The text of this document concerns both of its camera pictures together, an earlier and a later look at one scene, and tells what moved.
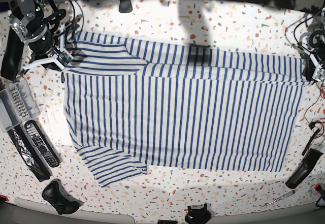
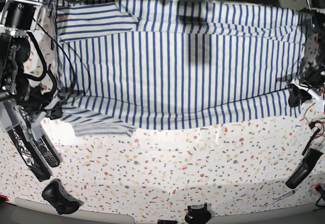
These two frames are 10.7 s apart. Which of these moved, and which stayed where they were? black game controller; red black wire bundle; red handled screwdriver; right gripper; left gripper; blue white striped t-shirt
Moved: blue white striped t-shirt; left gripper; right gripper
Stayed: red black wire bundle; red handled screwdriver; black game controller
